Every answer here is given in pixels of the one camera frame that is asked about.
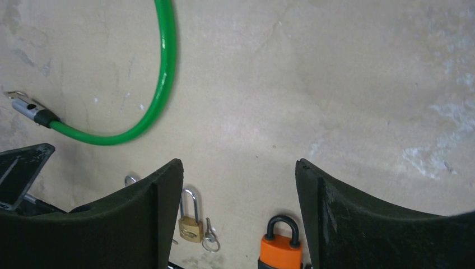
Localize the brass padlock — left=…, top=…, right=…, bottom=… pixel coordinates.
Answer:
left=124, top=175, right=137, bottom=187
left=178, top=188, right=204, bottom=243

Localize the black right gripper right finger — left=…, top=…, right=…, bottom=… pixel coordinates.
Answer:
left=295, top=159, right=474, bottom=268

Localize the green cable lock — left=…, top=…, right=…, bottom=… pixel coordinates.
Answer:
left=4, top=1, right=178, bottom=146

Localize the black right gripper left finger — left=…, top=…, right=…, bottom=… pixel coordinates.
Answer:
left=1, top=159, right=184, bottom=268

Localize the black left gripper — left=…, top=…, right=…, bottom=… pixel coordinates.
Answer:
left=1, top=143, right=66, bottom=216

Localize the orange black lock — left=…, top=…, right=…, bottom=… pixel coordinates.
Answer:
left=257, top=215, right=303, bottom=269

